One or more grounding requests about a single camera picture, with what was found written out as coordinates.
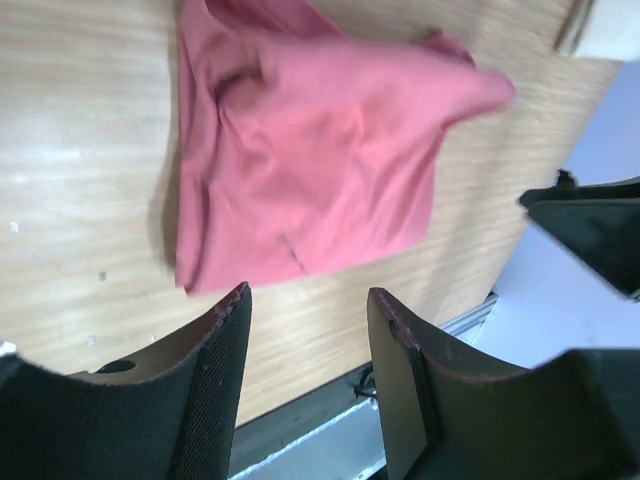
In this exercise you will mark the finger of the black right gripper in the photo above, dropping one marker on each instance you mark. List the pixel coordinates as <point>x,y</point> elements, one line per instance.
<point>597,223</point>

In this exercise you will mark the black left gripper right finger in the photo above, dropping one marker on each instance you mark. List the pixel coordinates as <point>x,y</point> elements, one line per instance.
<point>450,411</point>

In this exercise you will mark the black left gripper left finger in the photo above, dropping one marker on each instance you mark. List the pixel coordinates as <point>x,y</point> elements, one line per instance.
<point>167,411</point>

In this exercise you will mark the pink t shirt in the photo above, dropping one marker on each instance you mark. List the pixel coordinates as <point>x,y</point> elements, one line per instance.
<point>303,150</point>

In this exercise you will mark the folded beige t shirt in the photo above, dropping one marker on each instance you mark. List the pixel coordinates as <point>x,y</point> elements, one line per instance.
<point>601,29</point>

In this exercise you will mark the aluminium front rail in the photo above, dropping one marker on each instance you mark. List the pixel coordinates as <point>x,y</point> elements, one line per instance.
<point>332,432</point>

